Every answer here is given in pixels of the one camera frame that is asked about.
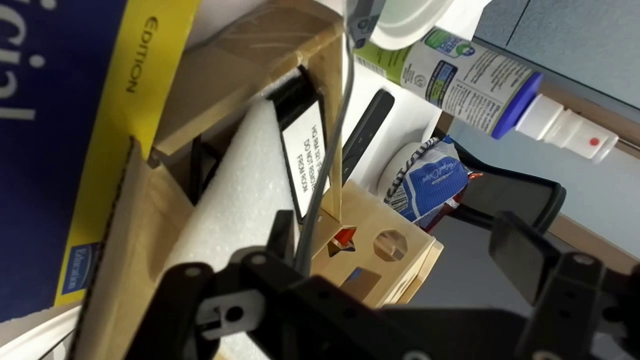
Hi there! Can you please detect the black remote control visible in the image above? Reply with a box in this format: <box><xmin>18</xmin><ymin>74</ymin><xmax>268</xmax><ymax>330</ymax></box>
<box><xmin>341</xmin><ymin>89</ymin><xmax>396</xmax><ymax>186</ymax></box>

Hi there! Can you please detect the wooden shape sorter box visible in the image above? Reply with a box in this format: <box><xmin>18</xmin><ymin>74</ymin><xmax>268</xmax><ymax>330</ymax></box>
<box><xmin>310</xmin><ymin>180</ymin><xmax>445</xmax><ymax>308</ymax></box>

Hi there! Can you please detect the white spray bottle, blue collar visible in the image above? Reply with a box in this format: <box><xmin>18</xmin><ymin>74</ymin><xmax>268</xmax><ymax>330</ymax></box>
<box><xmin>352</xmin><ymin>27</ymin><xmax>621</xmax><ymax>165</ymax></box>

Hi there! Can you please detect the orange block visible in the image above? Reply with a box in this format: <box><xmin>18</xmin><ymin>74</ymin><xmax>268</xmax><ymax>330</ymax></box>
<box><xmin>327</xmin><ymin>226</ymin><xmax>357</xmax><ymax>253</ymax></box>

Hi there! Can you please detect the grey plastic object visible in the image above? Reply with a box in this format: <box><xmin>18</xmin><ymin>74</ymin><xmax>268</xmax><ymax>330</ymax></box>
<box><xmin>345</xmin><ymin>0</ymin><xmax>388</xmax><ymax>50</ymax></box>

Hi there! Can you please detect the black box with white label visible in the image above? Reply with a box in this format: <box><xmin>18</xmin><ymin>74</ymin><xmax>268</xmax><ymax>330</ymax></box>
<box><xmin>270</xmin><ymin>67</ymin><xmax>332</xmax><ymax>226</ymax></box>

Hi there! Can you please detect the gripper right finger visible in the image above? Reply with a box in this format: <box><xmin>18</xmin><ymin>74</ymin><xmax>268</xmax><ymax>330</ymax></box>
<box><xmin>488</xmin><ymin>211</ymin><xmax>640</xmax><ymax>360</ymax></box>

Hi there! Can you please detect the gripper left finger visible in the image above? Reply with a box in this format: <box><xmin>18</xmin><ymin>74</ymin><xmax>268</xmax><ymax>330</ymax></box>
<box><xmin>125</xmin><ymin>210</ymin><xmax>302</xmax><ymax>360</ymax></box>

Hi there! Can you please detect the blue and white snack bag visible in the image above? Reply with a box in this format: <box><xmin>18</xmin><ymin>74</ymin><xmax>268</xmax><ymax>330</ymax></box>
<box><xmin>384</xmin><ymin>135</ymin><xmax>483</xmax><ymax>233</ymax></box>

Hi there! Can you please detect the white bowl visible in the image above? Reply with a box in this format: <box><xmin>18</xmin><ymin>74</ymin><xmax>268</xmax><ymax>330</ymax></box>
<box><xmin>370</xmin><ymin>0</ymin><xmax>456</xmax><ymax>51</ymax></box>

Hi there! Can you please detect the grey cable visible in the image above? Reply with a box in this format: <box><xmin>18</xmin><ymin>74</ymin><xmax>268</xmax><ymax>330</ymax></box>
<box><xmin>295</xmin><ymin>35</ymin><xmax>356</xmax><ymax>276</ymax></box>

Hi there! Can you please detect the brown cardboard box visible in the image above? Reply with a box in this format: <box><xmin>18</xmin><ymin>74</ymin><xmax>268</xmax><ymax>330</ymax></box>
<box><xmin>67</xmin><ymin>0</ymin><xmax>351</xmax><ymax>360</ymax></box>

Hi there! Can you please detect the white foam sheet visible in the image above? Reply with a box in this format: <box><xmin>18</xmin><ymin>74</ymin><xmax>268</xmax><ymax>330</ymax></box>
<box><xmin>165</xmin><ymin>97</ymin><xmax>301</xmax><ymax>360</ymax></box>

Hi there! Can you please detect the black office chair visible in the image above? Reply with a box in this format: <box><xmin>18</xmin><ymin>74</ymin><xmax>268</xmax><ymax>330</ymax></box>
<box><xmin>435</xmin><ymin>140</ymin><xmax>568</xmax><ymax>236</ymax></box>

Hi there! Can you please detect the blue and yellow box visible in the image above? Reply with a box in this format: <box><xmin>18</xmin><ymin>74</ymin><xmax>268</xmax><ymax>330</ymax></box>
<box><xmin>0</xmin><ymin>0</ymin><xmax>203</xmax><ymax>323</ymax></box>

